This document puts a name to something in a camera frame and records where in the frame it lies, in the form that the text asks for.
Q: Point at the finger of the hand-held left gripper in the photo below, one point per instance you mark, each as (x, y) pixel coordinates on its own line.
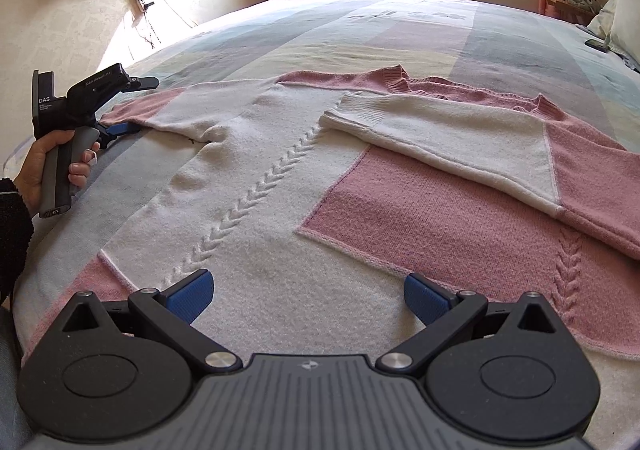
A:
(145, 82)
(122, 129)

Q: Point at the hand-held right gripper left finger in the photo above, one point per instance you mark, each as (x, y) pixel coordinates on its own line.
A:
(192, 294)

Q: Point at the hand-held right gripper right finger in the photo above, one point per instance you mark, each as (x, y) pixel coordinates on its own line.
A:
(425, 299)

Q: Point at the pink and white knit sweater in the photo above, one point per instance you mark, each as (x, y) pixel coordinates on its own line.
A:
(250, 230)

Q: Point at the person's left hand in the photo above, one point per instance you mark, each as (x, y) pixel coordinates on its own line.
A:
(32, 170)

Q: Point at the bed with pastel patchwork sheet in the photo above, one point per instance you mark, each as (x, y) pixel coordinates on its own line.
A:
(350, 30)

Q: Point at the black phone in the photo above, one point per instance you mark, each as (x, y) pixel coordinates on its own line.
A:
(596, 45)

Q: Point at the wooden nightstand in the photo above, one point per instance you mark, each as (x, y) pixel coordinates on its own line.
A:
(562, 9)

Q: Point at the plain white pillow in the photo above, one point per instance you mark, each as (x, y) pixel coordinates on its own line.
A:
(600, 17)

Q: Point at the printed patchwork pillow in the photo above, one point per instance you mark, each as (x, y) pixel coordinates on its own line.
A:
(627, 15)

